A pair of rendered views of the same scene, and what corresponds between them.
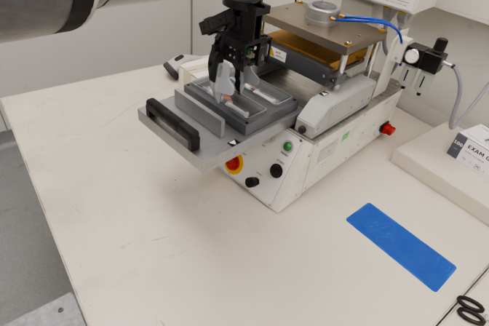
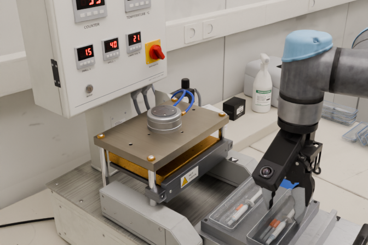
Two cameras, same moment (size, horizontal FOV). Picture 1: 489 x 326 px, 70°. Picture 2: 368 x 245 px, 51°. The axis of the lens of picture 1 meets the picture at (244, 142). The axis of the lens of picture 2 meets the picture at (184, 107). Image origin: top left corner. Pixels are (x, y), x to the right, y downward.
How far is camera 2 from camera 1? 109 cm
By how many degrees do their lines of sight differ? 77
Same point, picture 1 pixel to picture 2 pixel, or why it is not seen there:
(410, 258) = (289, 186)
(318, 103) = (251, 164)
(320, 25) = (181, 126)
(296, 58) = (206, 160)
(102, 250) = not seen: outside the picture
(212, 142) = (344, 230)
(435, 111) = not seen: hidden behind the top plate
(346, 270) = not seen: hidden behind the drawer
